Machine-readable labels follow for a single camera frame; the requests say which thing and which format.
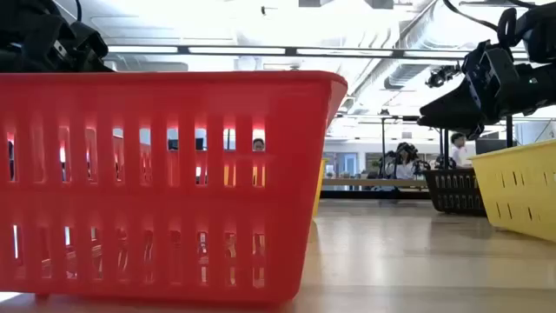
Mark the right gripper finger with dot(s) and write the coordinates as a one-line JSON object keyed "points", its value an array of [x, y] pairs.
{"points": [[471, 133], [456, 111]]}

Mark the black plastic slotted basket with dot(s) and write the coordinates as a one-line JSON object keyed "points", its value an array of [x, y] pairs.
{"points": [[456, 191]]}

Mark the red plastic slotted basket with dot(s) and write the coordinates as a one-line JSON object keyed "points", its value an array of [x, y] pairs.
{"points": [[174, 108]]}

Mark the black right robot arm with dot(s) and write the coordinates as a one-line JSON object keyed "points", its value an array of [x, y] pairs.
{"points": [[543, 35]]}

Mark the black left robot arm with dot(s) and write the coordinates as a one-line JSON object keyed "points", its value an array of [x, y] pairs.
{"points": [[17, 26]]}

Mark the wooden shelf board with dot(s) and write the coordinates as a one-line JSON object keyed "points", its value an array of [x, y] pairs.
{"points": [[373, 183]]}

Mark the person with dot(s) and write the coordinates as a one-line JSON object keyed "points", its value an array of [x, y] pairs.
{"points": [[458, 148], [404, 167], [258, 144]]}

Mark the black monitor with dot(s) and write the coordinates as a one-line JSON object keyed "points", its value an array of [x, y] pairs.
{"points": [[491, 146]]}

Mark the thin black pole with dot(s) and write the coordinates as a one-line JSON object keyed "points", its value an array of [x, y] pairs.
{"points": [[383, 143]]}

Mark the long ceiling light strip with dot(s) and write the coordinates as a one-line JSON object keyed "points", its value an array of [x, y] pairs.
{"points": [[239, 50]]}

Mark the black tube stand frame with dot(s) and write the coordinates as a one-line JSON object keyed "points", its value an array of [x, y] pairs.
{"points": [[445, 148]]}

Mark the black ceiling-hung camera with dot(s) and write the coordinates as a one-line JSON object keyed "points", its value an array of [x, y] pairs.
{"points": [[441, 76]]}

